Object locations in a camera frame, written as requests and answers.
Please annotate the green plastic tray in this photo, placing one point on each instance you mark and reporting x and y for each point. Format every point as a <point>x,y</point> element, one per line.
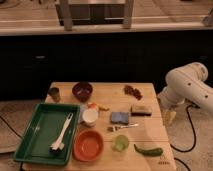
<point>43,129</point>

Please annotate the white dish brush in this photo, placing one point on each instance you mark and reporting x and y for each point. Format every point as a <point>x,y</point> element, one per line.
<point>58,145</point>

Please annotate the dark brown cup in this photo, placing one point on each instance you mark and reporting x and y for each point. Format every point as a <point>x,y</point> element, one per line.
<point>54,93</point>

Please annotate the green chili pepper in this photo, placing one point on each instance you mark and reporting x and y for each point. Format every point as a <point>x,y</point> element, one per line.
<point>149,152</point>

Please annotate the green plastic cup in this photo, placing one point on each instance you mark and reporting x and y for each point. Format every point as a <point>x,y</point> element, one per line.
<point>120,143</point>

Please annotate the tan and black eraser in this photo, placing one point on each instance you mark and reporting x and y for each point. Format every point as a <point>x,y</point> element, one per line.
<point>141,110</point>

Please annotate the red dried chili bunch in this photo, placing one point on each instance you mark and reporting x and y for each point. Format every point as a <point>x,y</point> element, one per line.
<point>129,90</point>

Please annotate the white stool frame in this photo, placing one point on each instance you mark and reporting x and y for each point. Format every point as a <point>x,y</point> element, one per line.
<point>94,12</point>

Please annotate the white cup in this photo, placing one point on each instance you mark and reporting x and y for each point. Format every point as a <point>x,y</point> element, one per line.
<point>90,117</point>

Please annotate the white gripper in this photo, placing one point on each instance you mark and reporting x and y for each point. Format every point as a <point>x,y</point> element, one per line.
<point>169,99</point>

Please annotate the silver fork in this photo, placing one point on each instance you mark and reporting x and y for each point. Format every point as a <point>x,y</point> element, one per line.
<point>116,128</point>

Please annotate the orange bowl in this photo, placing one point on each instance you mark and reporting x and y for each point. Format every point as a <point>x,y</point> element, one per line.
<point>88,146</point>

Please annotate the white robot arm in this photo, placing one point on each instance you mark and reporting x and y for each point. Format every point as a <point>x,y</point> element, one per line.
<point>185,83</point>

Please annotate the orange and yellow toy food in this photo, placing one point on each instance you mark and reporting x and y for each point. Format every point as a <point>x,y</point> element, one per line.
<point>97,106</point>

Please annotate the blue sponge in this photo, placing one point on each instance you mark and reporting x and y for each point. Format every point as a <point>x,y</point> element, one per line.
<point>119,118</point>

